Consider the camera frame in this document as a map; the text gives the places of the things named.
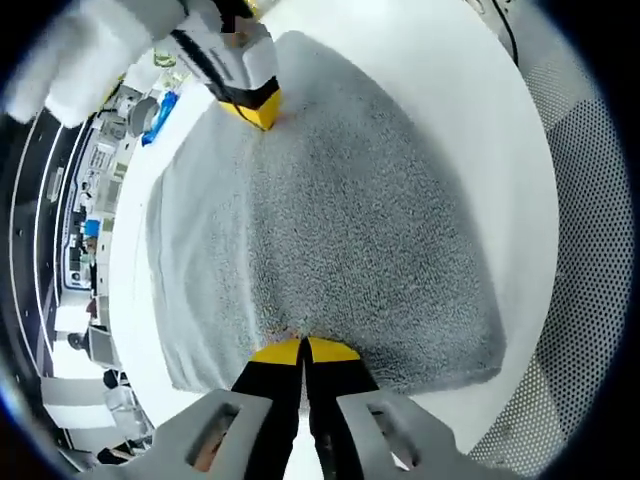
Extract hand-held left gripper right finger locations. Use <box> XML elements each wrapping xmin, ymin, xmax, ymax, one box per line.
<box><xmin>304</xmin><ymin>335</ymin><xmax>501</xmax><ymax>480</ymax></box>

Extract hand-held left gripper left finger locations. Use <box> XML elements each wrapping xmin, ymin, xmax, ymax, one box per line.
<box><xmin>107</xmin><ymin>338</ymin><xmax>307</xmax><ymax>480</ymax></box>

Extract grey towel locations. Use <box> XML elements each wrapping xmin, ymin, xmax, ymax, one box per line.
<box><xmin>144</xmin><ymin>29</ymin><xmax>506</xmax><ymax>396</ymax></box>

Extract blue packet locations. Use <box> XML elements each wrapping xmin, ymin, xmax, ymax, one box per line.
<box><xmin>141</xmin><ymin>91</ymin><xmax>180</xmax><ymax>147</ymax></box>

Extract white mesh chair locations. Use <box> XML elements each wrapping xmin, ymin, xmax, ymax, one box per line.
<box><xmin>469</xmin><ymin>49</ymin><xmax>636</xmax><ymax>476</ymax></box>

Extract black cable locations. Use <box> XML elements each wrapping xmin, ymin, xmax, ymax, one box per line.
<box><xmin>492</xmin><ymin>0</ymin><xmax>521</xmax><ymax>59</ymax></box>

